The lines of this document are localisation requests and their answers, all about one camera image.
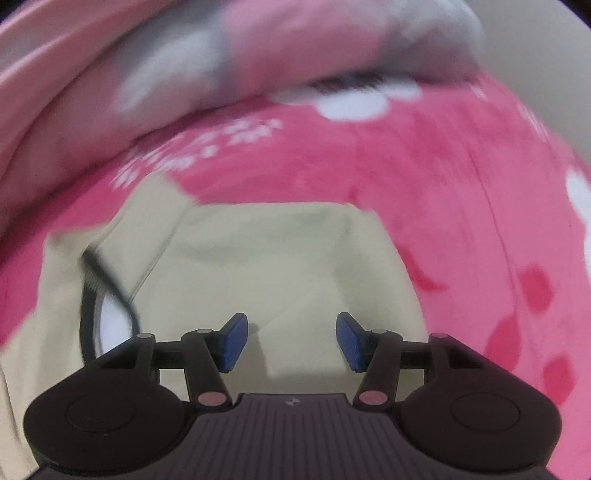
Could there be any pink grey floral quilt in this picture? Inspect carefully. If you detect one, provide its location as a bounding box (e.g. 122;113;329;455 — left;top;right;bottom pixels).
0;0;486;232

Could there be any pink flower-print blanket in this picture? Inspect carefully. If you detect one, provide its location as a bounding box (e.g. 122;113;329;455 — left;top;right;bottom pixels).
0;73;591;480

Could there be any cream zip jacket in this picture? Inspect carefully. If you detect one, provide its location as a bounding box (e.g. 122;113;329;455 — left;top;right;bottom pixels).
0;188;428;480

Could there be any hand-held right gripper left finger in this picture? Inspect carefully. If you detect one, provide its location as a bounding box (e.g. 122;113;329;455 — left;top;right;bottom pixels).
99;312;250;410

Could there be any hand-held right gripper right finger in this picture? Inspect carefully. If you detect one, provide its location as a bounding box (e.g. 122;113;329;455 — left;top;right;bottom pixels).
335;311;485;410

